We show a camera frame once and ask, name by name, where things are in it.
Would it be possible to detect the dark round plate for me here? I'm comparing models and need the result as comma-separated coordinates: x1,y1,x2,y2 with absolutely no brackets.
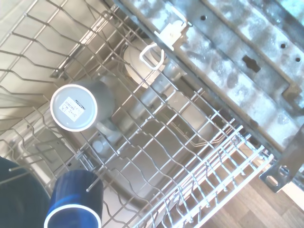
0,156,52,228

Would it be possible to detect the grey ceramic mug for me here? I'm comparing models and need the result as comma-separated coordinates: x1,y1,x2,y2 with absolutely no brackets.
49,79,119,143

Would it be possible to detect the blue mug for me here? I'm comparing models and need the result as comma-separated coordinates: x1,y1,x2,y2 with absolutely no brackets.
43,169,105,228

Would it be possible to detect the wire dishwasher rack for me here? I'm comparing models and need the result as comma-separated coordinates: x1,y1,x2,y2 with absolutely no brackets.
0,0,245,228

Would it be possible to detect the stainless steel dishwasher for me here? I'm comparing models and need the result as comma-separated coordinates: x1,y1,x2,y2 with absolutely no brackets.
0,0,304,193

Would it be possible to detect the white plastic rail clip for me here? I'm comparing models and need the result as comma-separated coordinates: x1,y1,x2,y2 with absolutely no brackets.
154,20,192,50

